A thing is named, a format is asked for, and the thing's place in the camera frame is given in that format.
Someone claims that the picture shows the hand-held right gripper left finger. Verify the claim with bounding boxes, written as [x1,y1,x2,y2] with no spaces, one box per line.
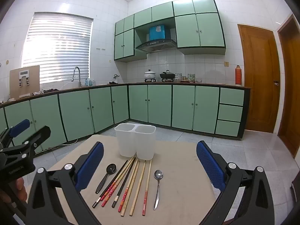
[26,141,105,225]

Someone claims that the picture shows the blue box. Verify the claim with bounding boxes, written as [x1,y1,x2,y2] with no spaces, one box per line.
[149,25,167,41]

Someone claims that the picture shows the black plastic spoon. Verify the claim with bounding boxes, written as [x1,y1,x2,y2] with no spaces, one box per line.
[95,163,117,194]

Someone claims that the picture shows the person's left hand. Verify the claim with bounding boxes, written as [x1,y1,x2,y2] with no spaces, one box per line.
[0,177,28,204]

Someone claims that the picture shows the green wall cabinets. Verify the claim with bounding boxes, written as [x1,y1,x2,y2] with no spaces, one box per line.
[114,0,227,62]

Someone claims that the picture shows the green base cabinets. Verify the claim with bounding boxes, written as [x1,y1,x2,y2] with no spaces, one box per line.
[0,83,251,154]

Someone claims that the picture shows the black wok with lid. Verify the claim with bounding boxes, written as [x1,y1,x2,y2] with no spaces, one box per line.
[160,70,175,80]

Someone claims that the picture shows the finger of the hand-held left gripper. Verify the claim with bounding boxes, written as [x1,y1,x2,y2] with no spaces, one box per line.
[0,119,31,149]
[0,126,51,163]

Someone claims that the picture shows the white window blinds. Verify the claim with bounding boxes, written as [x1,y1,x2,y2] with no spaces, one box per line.
[22,12,94,84]

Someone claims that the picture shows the plain wooden chopstick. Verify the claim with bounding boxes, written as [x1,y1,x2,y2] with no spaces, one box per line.
[129,160,147,216]
[121,160,141,217]

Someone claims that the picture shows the white double utensil holder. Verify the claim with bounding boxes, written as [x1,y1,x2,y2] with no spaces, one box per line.
[114,123,157,160]

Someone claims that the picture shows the metal kitchen faucet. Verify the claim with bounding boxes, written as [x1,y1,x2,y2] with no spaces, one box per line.
[71,67,82,87]

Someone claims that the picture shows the black range hood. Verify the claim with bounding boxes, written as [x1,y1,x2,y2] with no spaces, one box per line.
[135,39,177,53]

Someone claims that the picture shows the orange thermos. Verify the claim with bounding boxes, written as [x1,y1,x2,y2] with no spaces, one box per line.
[235,65,242,85]

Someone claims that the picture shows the cardboard box with label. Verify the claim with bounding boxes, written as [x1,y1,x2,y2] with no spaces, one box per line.
[9,65,40,99]

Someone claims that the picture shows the metal spoon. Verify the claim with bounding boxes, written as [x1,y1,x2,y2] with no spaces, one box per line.
[153,169,164,211]

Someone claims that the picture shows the red patterned wooden chopstick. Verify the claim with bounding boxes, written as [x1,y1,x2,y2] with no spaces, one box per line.
[100,158,134,201]
[101,157,136,208]

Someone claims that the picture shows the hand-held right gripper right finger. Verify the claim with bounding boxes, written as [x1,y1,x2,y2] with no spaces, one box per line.
[196,141,276,225]

